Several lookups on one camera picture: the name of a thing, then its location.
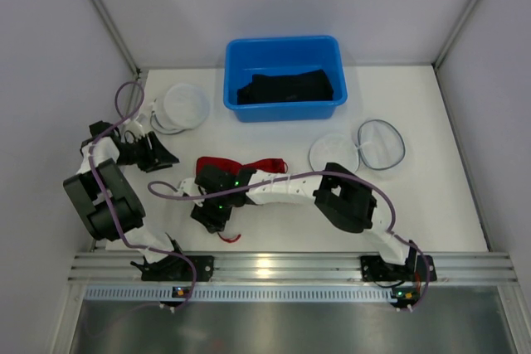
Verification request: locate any slotted cable duct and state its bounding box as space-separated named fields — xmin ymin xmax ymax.
xmin=85 ymin=285 xmax=417 ymax=303

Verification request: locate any red bra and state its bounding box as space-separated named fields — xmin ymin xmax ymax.
xmin=195 ymin=157 xmax=288 ymax=244

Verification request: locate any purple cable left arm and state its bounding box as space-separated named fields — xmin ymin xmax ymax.
xmin=89 ymin=80 xmax=198 ymax=312

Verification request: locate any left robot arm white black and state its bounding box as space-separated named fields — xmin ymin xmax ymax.
xmin=63 ymin=121 xmax=214 ymax=282

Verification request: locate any blue plastic bin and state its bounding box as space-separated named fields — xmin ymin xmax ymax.
xmin=223 ymin=35 xmax=348 ymax=123

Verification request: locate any black garment in bin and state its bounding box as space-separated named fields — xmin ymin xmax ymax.
xmin=236 ymin=70 xmax=334 ymax=105

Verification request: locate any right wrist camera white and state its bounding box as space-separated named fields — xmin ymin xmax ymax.
xmin=178 ymin=177 xmax=205 ymax=207

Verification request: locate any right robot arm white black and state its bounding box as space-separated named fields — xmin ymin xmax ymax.
xmin=180 ymin=162 xmax=436 ymax=287

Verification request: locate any aluminium mounting rail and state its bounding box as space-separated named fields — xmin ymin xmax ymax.
xmin=67 ymin=250 xmax=518 ymax=286

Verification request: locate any white mesh laundry bag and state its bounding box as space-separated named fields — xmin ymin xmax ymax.
xmin=308 ymin=119 xmax=407 ymax=172
xmin=150 ymin=83 xmax=210 ymax=135

